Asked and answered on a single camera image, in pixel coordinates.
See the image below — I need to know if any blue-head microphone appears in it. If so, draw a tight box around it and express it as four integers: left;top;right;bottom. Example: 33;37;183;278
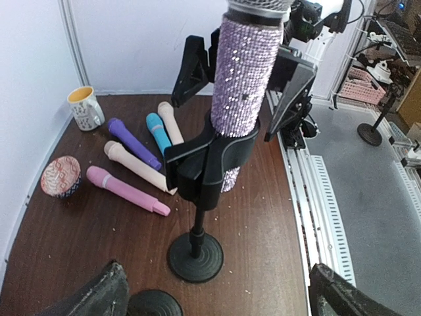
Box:
146;113;172;155

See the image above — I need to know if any aluminium front rail base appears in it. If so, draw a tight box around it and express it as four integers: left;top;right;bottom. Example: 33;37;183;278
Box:
266;88;358;316

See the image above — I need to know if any spare mic stand outside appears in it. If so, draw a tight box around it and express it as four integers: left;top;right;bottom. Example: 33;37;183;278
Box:
357;84;399;147

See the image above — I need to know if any aluminium right corner post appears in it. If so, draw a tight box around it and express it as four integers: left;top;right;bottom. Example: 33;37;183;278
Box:
59;0;90;86

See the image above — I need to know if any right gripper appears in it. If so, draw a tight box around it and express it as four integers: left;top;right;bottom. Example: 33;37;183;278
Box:
264;45;319;148

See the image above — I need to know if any pink plastic crate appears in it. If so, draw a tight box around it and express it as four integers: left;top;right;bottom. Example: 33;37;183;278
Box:
338;66;385;105

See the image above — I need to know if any glitter silver-head microphone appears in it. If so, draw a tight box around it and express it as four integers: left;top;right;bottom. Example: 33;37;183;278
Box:
210;0;293;194

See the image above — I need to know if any patterned ceramic bowl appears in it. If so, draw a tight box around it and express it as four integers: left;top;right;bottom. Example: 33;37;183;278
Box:
40;155;82;199

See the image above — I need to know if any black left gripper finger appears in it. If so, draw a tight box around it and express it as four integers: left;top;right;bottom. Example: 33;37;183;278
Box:
171;28;220;108

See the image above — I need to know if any pale pink small microphone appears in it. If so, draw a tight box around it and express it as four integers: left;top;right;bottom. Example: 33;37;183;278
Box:
104;141;177;196

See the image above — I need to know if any black pink-mic stand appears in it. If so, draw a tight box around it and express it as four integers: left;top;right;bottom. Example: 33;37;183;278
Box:
127;290;184;316

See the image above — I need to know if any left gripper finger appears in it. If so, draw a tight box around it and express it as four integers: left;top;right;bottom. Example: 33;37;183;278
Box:
38;259;130;315
309;263;397;315

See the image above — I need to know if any white floral mug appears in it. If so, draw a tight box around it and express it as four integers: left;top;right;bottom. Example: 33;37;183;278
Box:
67;86;105;132

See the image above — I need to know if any beige pink microphone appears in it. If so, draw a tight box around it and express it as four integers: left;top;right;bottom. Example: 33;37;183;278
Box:
157;101;184;145

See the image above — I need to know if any black glitter-mic stand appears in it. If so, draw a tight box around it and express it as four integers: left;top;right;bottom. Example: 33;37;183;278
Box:
164;114;260;284

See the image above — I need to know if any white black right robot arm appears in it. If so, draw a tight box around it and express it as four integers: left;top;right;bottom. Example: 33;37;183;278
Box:
264;1;351;149

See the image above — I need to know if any purple microphone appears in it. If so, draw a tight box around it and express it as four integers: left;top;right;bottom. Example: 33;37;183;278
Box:
107;118;162;171

